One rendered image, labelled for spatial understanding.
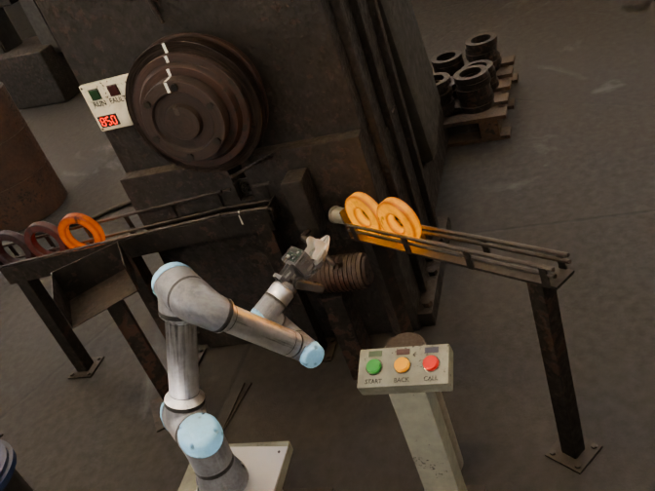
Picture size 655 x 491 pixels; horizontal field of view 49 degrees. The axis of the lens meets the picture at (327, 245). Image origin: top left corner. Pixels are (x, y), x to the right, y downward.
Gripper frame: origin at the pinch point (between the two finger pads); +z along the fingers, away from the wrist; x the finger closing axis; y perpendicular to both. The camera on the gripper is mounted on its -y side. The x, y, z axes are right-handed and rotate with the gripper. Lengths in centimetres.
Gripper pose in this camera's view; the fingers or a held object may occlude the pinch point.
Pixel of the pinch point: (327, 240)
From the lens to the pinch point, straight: 223.3
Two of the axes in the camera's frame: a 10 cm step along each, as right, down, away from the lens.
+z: 5.8, -7.7, 2.6
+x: -6.4, -2.4, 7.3
